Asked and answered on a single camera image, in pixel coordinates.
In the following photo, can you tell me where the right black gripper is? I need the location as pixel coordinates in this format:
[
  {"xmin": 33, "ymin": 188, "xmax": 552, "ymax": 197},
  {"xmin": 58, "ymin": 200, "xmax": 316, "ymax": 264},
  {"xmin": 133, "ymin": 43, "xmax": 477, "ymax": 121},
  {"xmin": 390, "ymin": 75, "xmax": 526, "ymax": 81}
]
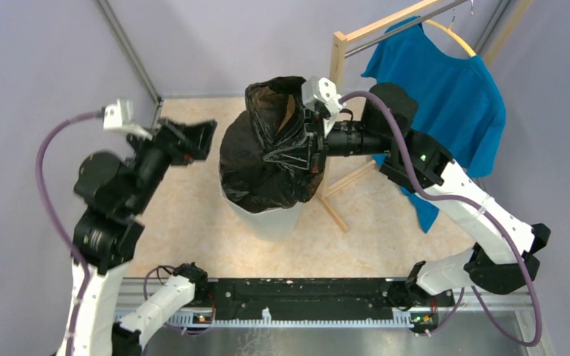
[{"xmin": 263, "ymin": 110, "xmax": 393, "ymax": 175}]

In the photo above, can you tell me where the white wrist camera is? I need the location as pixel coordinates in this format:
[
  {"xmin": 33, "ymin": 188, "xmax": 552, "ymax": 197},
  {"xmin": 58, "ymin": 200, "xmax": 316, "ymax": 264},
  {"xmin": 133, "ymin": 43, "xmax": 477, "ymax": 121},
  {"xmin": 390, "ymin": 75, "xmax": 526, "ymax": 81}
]
[
  {"xmin": 301, "ymin": 76, "xmax": 344, "ymax": 137},
  {"xmin": 102, "ymin": 99, "xmax": 153, "ymax": 140}
]

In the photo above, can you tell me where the blue t-shirt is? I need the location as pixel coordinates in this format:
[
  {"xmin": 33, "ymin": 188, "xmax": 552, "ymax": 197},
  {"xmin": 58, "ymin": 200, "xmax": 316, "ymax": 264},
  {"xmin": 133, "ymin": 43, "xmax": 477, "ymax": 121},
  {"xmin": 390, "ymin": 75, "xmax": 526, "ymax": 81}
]
[{"xmin": 361, "ymin": 16, "xmax": 508, "ymax": 234}]

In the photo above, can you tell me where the aluminium corner frame post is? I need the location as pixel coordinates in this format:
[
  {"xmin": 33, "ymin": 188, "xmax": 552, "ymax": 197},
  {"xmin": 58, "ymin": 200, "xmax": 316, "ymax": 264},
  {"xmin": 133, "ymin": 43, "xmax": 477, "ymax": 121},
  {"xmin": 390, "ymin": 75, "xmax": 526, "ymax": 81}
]
[{"xmin": 93, "ymin": 0, "xmax": 163, "ymax": 108}]

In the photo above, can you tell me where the yellow clothes hanger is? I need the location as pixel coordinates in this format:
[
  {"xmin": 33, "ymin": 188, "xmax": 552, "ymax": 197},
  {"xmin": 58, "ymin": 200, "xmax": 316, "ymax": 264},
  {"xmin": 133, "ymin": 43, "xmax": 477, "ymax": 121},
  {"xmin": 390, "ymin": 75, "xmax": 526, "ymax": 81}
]
[{"xmin": 425, "ymin": 19, "xmax": 477, "ymax": 58}]

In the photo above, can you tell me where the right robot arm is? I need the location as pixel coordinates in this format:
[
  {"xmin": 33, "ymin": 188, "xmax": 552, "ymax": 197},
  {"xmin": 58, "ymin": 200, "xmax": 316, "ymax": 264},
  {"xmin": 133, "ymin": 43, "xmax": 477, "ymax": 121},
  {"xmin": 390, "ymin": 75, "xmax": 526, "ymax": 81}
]
[{"xmin": 263, "ymin": 78, "xmax": 551, "ymax": 306}]

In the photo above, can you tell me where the black trash bag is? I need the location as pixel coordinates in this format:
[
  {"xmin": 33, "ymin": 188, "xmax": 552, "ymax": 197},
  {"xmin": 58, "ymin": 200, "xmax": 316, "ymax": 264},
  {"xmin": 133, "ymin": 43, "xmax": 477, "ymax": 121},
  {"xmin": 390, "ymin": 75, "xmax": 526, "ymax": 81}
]
[{"xmin": 219, "ymin": 76, "xmax": 323, "ymax": 214}]

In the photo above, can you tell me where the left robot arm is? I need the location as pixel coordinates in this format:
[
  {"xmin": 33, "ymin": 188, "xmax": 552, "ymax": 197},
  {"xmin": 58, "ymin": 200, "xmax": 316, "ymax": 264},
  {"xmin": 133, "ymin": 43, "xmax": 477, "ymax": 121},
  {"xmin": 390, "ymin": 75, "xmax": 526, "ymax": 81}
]
[{"xmin": 57, "ymin": 119, "xmax": 217, "ymax": 355}]

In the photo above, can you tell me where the wooden clothes rack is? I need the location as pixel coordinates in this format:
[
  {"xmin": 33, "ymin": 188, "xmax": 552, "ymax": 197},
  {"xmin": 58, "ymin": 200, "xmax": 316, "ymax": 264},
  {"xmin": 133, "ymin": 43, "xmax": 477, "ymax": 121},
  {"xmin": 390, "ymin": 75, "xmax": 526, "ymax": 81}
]
[{"xmin": 314, "ymin": 0, "xmax": 534, "ymax": 234}]

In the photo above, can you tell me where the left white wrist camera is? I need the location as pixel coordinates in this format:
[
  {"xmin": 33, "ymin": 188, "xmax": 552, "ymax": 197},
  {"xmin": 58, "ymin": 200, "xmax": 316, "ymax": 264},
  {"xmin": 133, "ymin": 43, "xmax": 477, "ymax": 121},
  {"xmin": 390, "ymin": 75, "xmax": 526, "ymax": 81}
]
[{"xmin": 102, "ymin": 99, "xmax": 153, "ymax": 140}]

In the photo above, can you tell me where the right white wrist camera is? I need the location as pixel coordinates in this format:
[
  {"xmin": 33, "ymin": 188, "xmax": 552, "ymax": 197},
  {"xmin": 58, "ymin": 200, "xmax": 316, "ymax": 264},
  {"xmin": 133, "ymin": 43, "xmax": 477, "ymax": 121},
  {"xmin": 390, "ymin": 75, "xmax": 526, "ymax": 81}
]
[{"xmin": 301, "ymin": 76, "xmax": 344, "ymax": 137}]

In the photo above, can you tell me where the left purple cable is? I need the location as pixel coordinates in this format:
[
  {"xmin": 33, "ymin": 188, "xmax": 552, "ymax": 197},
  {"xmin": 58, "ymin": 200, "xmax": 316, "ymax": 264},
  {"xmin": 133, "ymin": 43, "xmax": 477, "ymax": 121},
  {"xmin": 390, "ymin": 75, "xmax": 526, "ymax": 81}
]
[{"xmin": 35, "ymin": 111, "xmax": 105, "ymax": 356}]

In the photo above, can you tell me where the white trash bin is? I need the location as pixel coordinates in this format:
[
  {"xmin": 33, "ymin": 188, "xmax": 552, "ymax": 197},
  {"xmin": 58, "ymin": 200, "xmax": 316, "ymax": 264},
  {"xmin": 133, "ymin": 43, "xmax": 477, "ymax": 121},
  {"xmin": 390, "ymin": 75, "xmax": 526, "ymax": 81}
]
[{"xmin": 219, "ymin": 186, "xmax": 304, "ymax": 241}]

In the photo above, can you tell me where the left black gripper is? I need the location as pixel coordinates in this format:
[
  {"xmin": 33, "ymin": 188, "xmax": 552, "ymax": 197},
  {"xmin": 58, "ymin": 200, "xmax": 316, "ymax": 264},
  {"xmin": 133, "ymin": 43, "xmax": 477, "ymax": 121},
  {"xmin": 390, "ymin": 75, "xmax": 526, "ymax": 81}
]
[{"xmin": 125, "ymin": 112, "xmax": 219, "ymax": 211}]

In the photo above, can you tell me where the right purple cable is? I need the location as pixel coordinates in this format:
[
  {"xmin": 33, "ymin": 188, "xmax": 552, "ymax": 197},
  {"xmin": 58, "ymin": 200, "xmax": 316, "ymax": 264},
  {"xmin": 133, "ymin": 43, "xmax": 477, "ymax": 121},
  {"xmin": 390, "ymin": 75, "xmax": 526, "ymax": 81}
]
[{"xmin": 338, "ymin": 90, "xmax": 543, "ymax": 349}]

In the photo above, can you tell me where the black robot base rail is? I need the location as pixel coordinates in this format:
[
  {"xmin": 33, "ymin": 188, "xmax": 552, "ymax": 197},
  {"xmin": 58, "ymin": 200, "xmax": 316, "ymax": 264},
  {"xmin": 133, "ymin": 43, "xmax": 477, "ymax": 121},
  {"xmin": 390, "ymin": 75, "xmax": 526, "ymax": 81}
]
[{"xmin": 182, "ymin": 278, "xmax": 455, "ymax": 328}]

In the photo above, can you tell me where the purple cable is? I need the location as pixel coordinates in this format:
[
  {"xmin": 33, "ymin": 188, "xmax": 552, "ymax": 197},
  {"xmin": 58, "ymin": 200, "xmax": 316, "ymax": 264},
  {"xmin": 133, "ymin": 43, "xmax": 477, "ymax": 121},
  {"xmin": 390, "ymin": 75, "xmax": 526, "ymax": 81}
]
[
  {"xmin": 35, "ymin": 111, "xmax": 105, "ymax": 356},
  {"xmin": 338, "ymin": 90, "xmax": 543, "ymax": 349}
]

